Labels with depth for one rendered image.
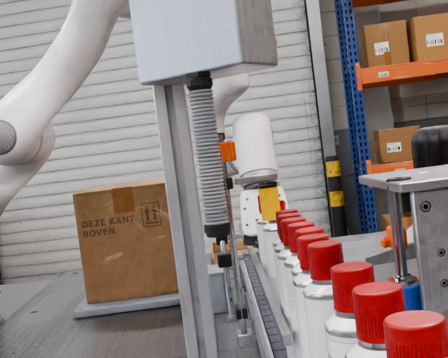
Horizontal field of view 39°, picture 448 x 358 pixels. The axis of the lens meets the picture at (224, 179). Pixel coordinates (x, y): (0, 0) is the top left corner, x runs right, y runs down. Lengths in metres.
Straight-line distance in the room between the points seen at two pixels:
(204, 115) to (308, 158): 4.56
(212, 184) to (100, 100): 4.80
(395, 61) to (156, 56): 4.04
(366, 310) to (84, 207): 1.19
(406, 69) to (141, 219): 3.42
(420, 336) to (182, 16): 0.59
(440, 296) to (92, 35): 1.01
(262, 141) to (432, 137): 0.40
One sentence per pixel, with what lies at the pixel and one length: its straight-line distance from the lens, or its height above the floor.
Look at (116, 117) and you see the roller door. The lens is 5.54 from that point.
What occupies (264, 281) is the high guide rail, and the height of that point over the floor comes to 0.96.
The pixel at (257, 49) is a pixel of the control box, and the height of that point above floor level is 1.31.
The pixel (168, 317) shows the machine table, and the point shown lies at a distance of 1.42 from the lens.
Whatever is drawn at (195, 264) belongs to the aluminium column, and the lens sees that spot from 0.92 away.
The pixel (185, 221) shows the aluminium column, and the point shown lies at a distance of 0.92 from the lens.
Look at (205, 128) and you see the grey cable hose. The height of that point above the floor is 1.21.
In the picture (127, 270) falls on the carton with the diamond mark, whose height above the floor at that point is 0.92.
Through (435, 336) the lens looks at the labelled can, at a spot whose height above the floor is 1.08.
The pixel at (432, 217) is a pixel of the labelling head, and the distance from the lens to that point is 0.51.
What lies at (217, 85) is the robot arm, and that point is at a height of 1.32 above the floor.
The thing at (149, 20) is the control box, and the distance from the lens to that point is 0.87.
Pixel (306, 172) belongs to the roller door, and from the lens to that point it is 5.34.
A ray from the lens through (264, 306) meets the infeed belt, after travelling 1.21.
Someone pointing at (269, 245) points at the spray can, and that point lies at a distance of 1.07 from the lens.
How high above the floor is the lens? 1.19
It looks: 3 degrees down
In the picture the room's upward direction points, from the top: 7 degrees counter-clockwise
